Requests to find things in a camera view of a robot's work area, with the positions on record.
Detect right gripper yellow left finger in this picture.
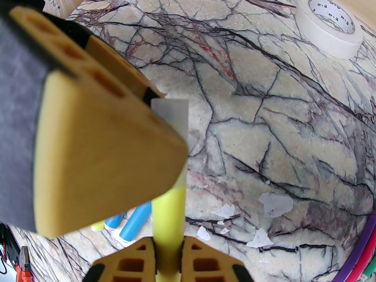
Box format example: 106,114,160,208
87,237,157,282

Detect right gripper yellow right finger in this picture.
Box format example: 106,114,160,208
180,236,252,282

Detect blue marker pen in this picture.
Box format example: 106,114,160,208
104,213,127,231
118,201,152,244

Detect translucent pen cap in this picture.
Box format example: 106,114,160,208
151,99,189,187

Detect purple marker pen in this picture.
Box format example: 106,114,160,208
337,213,376,282

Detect magenta marker pen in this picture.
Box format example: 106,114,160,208
351,246,376,282

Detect dark green marker pen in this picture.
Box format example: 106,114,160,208
363,262,376,282

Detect white masking tape roll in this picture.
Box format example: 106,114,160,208
295,0,364,60

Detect red handled pliers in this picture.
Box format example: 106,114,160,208
13,246,33,282

